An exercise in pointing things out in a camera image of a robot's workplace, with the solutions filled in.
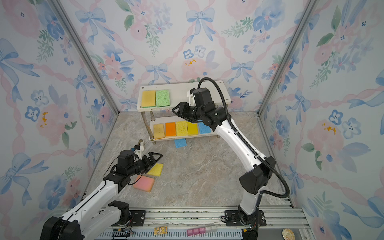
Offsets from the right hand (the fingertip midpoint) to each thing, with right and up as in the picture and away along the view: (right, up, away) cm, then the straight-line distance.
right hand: (173, 110), depth 71 cm
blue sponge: (+16, -9, +30) cm, 35 cm away
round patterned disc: (+54, -59, -1) cm, 80 cm away
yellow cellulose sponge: (+1, -9, +30) cm, 31 cm away
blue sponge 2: (0, -19, +30) cm, 35 cm away
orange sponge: (-6, -9, +29) cm, 31 cm away
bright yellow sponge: (+9, -9, +30) cm, 32 cm away
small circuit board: (-6, -57, -1) cm, 57 cm away
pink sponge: (-18, -40, +15) cm, 47 cm away
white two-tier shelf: (+1, +11, +12) cm, 16 cm away
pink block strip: (+9, -56, -2) cm, 57 cm away
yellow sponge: (-13, -33, +18) cm, 40 cm away
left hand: (-9, -25, +10) cm, 28 cm away
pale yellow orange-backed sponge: (-13, -11, +27) cm, 32 cm away
